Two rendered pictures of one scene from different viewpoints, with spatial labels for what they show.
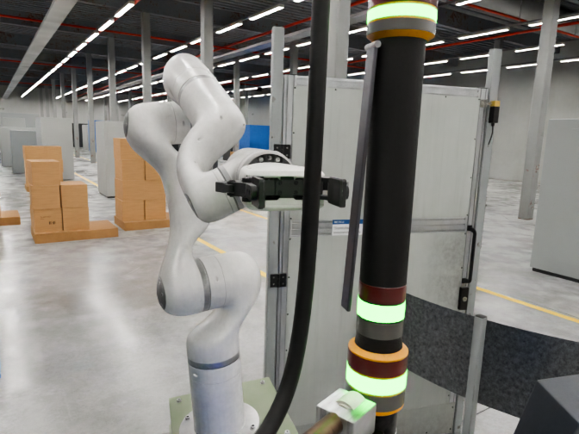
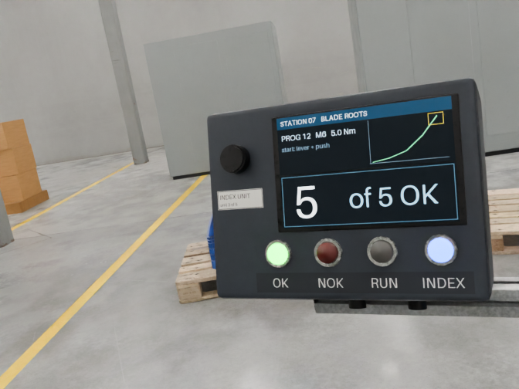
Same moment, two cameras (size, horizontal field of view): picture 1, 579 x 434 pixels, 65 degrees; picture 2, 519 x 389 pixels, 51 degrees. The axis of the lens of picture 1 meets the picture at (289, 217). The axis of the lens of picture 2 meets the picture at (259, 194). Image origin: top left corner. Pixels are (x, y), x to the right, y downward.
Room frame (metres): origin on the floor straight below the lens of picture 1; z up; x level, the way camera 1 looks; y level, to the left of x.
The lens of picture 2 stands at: (1.32, -0.35, 1.29)
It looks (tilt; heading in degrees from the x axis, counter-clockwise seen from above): 12 degrees down; 221
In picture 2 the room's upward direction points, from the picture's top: 10 degrees counter-clockwise
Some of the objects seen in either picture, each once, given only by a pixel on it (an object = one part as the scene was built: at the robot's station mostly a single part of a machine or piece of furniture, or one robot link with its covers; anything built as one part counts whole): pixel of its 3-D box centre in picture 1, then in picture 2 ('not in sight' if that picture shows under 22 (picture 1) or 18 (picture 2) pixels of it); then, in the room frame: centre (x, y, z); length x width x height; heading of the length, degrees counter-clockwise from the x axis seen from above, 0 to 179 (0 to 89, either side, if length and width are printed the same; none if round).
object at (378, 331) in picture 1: (379, 322); not in sight; (0.31, -0.07, 1.59); 0.03 x 0.03 x 0.01
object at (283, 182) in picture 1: (277, 183); not in sight; (0.60, 0.02, 1.66); 0.11 x 0.10 x 0.07; 16
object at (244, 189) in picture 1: (245, 190); not in sight; (0.50, 0.05, 1.66); 0.07 x 0.03 x 0.03; 16
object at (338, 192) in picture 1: (342, 190); not in sight; (0.53, -0.06, 1.66); 0.07 x 0.03 x 0.03; 16
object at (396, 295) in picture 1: (382, 288); not in sight; (0.31, -0.07, 1.62); 0.03 x 0.03 x 0.01
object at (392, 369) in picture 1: (377, 355); not in sight; (0.31, -0.07, 1.56); 0.04 x 0.04 x 0.01
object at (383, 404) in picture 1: (375, 387); not in sight; (0.31, -0.07, 1.54); 0.04 x 0.04 x 0.01
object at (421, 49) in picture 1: (388, 201); not in sight; (0.31, -0.07, 1.68); 0.03 x 0.03 x 0.21
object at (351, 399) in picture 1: (350, 410); not in sight; (0.28, -0.05, 1.54); 0.02 x 0.02 x 0.02; 51
